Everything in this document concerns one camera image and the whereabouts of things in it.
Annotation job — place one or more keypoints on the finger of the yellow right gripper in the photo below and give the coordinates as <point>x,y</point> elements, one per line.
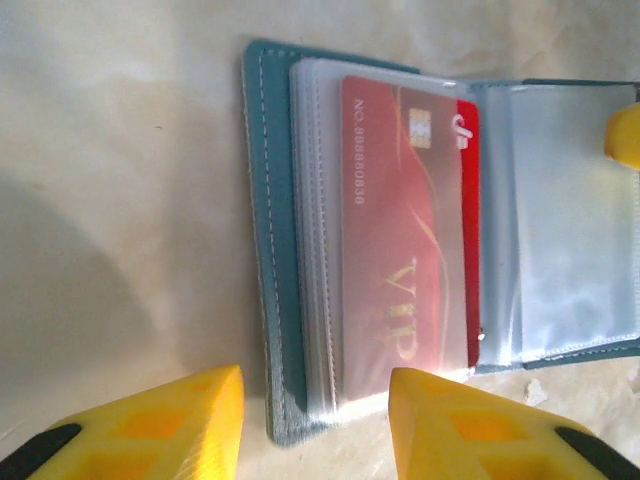
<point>625,137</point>

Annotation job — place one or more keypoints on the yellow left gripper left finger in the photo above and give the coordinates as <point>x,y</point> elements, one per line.
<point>150,435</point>

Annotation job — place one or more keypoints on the red VIP card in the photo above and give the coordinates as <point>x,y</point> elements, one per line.
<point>400,225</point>

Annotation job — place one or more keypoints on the blue card holder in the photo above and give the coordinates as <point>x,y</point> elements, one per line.
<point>275,225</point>

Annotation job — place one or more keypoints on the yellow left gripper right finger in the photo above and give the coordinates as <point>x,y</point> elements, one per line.
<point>475,440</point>

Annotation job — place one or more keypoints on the small white crumb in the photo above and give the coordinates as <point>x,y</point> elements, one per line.
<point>534,391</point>

